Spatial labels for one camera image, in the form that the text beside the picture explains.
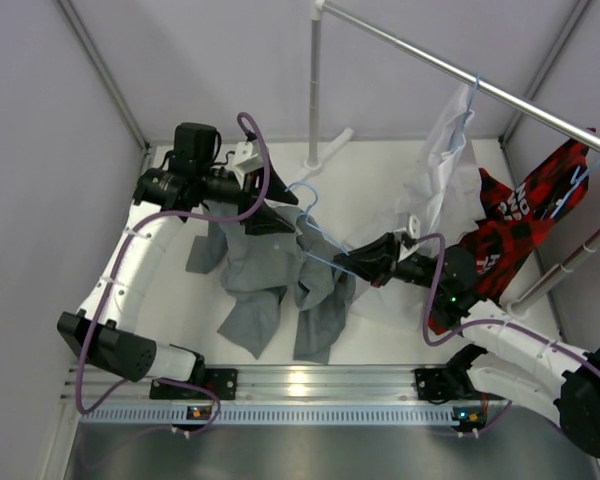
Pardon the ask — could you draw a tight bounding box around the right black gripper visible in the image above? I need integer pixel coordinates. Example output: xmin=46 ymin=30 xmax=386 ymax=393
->
xmin=334 ymin=232 xmax=447 ymax=292

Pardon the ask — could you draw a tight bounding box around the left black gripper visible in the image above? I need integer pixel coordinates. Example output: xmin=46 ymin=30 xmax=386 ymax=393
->
xmin=197 ymin=153 xmax=298 ymax=235

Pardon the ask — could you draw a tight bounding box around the light blue hanger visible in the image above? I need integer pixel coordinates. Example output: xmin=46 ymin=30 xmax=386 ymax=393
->
xmin=286 ymin=181 xmax=348 ymax=256

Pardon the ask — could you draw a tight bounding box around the grey button shirt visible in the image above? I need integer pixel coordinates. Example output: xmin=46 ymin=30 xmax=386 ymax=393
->
xmin=185 ymin=206 xmax=356 ymax=364

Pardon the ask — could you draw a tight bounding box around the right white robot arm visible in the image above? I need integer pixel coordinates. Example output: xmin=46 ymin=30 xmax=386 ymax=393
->
xmin=334 ymin=230 xmax=600 ymax=459

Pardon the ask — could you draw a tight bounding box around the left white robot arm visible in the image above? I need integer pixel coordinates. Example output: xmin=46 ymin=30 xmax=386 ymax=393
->
xmin=57 ymin=112 xmax=298 ymax=399

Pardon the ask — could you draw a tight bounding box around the white hanging shirt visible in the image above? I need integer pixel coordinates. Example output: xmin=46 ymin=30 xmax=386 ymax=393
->
xmin=344 ymin=85 xmax=485 ymax=330

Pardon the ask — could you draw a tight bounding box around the red black plaid shirt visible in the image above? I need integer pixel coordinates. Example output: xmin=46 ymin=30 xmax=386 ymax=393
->
xmin=428 ymin=139 xmax=589 ymax=334

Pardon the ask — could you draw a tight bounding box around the blue hanger under white shirt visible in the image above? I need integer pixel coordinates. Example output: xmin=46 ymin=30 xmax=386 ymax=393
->
xmin=465 ymin=73 xmax=482 ymax=117

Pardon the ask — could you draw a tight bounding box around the blue hanger under red shirt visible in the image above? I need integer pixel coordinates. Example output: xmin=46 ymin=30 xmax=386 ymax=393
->
xmin=549 ymin=157 xmax=600 ymax=219

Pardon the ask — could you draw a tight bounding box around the white rack foot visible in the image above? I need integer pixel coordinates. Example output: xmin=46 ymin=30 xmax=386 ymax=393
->
xmin=292 ymin=128 xmax=354 ymax=183

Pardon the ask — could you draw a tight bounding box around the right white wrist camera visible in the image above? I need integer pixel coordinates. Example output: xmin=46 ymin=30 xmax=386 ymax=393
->
xmin=397 ymin=212 xmax=421 ymax=249

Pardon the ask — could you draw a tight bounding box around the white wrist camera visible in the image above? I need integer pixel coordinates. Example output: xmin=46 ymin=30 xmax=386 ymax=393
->
xmin=231 ymin=141 xmax=264 ymax=187
xmin=397 ymin=212 xmax=421 ymax=249

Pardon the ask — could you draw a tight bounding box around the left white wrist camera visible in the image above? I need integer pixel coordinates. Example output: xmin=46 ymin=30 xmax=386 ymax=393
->
xmin=231 ymin=141 xmax=264 ymax=187

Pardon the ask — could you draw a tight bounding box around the white rack upright post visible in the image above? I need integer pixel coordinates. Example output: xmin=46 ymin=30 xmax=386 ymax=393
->
xmin=306 ymin=1 xmax=324 ymax=170

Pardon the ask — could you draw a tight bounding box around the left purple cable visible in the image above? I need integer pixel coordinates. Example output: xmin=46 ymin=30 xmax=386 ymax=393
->
xmin=75 ymin=112 xmax=270 ymax=439

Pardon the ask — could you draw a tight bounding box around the aluminium mounting rail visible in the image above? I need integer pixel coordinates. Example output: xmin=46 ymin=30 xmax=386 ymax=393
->
xmin=59 ymin=363 xmax=511 ymax=401

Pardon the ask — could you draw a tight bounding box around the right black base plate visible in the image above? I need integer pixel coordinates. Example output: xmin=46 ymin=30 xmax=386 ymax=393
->
xmin=414 ymin=367 xmax=457 ymax=405

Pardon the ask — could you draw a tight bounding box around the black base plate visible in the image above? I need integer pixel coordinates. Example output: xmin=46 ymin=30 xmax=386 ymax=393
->
xmin=414 ymin=367 xmax=457 ymax=405
xmin=149 ymin=368 xmax=238 ymax=401

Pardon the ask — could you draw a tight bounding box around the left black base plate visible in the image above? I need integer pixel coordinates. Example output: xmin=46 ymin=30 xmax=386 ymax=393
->
xmin=149 ymin=368 xmax=238 ymax=401

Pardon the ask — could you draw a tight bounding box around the silver clothes rack rail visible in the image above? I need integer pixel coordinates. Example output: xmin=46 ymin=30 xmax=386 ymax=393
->
xmin=316 ymin=1 xmax=600 ymax=152

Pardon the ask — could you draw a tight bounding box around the slotted grey cable duct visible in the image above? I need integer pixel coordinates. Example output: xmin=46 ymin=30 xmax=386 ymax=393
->
xmin=82 ymin=404 xmax=466 ymax=427

